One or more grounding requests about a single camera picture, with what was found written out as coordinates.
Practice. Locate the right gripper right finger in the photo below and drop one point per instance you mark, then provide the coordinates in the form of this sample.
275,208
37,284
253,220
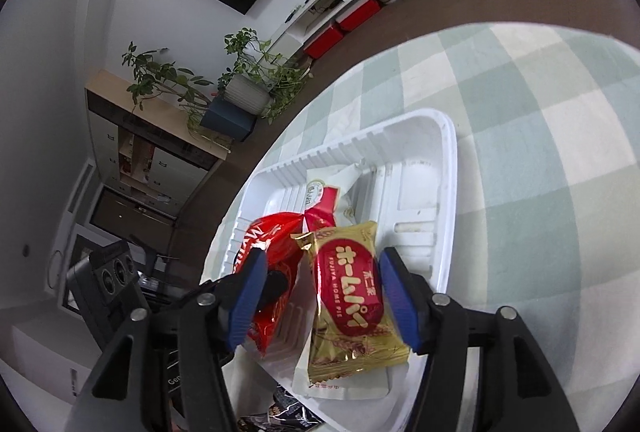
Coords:
517,388

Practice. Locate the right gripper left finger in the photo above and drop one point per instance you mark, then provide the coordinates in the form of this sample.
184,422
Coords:
127,390

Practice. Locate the red chocolate snack bag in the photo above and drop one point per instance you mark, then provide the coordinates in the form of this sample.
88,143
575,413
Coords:
272,234

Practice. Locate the gold pie snack packet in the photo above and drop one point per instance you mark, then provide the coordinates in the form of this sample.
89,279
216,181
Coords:
352,331

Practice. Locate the black snack packet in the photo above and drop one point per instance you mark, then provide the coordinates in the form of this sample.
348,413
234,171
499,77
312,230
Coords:
285,414

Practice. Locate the green checked tablecloth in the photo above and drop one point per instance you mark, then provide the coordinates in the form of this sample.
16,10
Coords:
547,217

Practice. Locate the tall plant in blue pot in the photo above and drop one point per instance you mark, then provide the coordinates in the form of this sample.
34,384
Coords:
206,114

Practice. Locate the plant in white ribbed pot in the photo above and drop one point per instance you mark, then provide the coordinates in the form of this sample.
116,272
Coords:
243,83

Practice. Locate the trailing pothos plant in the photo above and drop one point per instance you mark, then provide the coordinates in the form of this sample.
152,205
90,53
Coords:
281,77

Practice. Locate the white plastic tray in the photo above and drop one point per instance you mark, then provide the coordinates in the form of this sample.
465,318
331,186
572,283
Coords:
409,187

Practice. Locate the left red storage box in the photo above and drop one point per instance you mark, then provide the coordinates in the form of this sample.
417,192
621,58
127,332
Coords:
323,42

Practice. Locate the red storage box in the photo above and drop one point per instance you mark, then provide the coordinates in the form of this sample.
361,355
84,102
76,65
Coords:
358,13
323,42

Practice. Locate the right red storage box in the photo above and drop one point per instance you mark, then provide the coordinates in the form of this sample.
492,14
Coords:
358,13

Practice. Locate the wooden wall cabinet shelving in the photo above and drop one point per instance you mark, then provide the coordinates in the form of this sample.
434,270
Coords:
149,153

